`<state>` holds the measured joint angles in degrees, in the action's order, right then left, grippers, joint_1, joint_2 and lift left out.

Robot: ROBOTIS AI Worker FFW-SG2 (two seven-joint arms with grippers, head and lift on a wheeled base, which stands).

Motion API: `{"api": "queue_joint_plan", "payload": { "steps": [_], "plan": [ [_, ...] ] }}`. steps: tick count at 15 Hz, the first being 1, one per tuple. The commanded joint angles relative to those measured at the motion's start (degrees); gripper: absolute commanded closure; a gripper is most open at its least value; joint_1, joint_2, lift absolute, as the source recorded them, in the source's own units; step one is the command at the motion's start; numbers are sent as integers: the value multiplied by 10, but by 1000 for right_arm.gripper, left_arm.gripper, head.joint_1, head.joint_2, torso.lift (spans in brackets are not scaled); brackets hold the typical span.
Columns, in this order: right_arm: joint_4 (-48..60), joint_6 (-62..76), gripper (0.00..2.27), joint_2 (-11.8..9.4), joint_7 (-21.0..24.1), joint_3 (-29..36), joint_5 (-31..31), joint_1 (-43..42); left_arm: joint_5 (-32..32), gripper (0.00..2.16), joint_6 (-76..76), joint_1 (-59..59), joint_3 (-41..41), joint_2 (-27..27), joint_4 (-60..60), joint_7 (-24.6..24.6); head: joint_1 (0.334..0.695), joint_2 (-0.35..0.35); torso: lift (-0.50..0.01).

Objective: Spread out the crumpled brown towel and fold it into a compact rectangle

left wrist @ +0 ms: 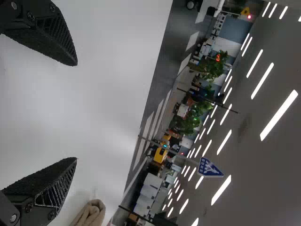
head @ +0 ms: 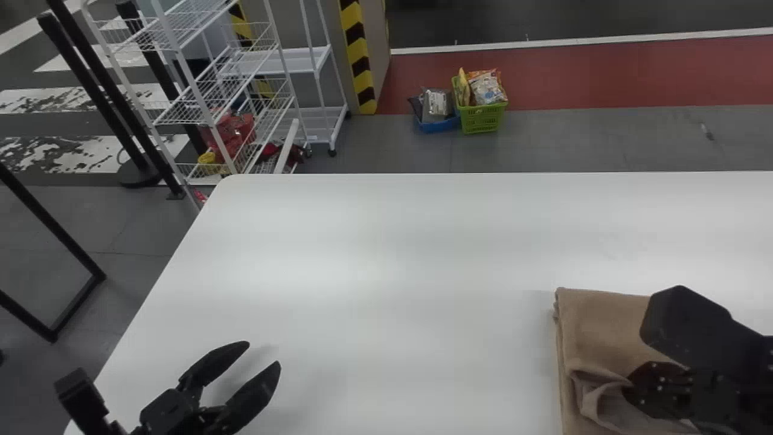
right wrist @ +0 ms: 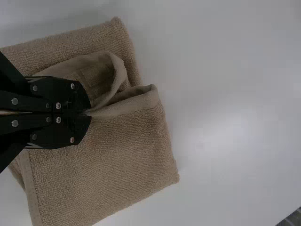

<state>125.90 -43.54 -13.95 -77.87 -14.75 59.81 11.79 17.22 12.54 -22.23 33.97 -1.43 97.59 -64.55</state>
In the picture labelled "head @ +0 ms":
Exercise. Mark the yellow black striped post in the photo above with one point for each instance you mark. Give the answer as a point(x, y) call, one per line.
point(357, 54)

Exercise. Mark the red snack packet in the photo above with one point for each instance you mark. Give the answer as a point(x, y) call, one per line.
point(228, 132)

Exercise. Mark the yellow snack packet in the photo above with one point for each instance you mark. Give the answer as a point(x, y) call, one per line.
point(462, 90)

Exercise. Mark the green basket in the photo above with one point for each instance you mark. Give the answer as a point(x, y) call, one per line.
point(481, 118)

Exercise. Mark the beige towel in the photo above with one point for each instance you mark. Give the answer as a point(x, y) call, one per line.
point(595, 338)

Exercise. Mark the blue basket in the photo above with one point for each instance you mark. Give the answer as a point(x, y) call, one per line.
point(436, 125)

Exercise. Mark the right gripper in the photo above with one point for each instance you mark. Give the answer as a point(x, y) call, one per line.
point(734, 405)

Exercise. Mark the silver snack packet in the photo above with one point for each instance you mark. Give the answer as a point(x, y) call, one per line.
point(435, 104)

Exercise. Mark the white orange snack packet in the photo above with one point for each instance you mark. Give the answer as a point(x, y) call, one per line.
point(487, 87)

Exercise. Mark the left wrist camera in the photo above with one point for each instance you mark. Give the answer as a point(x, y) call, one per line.
point(81, 399)

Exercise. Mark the white shelf trolley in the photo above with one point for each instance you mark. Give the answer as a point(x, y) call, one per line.
point(314, 60)

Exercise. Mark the black frame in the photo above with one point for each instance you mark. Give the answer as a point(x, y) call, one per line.
point(54, 241)

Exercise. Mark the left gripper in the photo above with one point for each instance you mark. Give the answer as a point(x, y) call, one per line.
point(169, 415)

